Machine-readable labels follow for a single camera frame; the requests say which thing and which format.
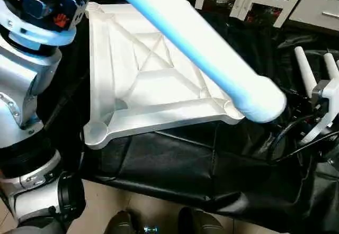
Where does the white plastic table leg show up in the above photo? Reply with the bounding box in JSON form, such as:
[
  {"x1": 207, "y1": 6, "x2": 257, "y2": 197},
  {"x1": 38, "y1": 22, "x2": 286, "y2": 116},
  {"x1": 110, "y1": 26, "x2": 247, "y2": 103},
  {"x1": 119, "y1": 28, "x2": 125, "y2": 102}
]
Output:
[
  {"x1": 104, "y1": 0, "x2": 288, "y2": 124},
  {"x1": 322, "y1": 52, "x2": 339, "y2": 86},
  {"x1": 293, "y1": 46, "x2": 319, "y2": 100}
]

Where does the white plastic table top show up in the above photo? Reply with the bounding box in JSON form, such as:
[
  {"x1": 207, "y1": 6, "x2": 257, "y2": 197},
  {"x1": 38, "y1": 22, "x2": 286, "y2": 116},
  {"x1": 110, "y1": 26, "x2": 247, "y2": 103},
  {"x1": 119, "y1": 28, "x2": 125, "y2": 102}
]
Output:
[{"x1": 82, "y1": 2, "x2": 245, "y2": 150}]

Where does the white drawer unit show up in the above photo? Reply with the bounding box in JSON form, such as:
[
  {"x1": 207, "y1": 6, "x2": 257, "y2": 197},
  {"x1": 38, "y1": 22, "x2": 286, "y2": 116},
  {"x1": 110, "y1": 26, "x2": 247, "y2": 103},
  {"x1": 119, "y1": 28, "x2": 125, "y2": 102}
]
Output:
[{"x1": 289, "y1": 0, "x2": 339, "y2": 33}]

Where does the black mat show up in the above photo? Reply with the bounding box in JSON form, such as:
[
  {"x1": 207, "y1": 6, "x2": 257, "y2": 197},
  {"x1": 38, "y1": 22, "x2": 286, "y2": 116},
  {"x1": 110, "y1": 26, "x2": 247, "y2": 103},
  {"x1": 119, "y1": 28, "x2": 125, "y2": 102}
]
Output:
[{"x1": 32, "y1": 1, "x2": 339, "y2": 229}]

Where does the grey right robot foot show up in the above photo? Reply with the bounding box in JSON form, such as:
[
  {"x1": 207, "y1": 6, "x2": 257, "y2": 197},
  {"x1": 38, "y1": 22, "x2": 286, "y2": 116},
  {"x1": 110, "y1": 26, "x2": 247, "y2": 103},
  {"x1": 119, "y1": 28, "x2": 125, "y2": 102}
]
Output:
[{"x1": 177, "y1": 206, "x2": 227, "y2": 234}]

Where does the grey robot foot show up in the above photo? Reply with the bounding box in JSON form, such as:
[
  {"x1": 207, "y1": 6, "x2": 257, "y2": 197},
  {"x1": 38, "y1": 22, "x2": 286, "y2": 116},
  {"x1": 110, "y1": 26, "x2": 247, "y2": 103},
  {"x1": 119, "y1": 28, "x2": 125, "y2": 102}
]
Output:
[
  {"x1": 104, "y1": 210, "x2": 139, "y2": 234},
  {"x1": 177, "y1": 206, "x2": 227, "y2": 234}
]

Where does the grey left robot foot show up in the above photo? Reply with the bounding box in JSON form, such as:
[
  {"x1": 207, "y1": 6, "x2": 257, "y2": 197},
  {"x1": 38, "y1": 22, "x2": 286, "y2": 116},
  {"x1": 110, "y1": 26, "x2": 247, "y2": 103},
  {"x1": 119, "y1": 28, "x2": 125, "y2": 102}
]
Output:
[{"x1": 104, "y1": 210, "x2": 139, "y2": 234}]

